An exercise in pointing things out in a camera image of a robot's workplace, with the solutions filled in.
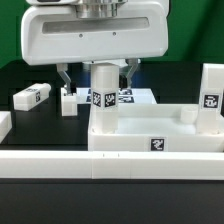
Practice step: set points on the white marker base bracket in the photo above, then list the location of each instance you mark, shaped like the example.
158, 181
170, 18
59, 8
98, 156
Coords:
134, 95

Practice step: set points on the white desk top tray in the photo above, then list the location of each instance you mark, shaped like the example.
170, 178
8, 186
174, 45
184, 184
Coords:
155, 127

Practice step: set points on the white front fence bar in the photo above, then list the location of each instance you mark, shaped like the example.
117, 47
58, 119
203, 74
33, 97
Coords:
111, 165

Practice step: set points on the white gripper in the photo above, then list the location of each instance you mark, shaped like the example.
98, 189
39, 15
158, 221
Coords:
53, 33

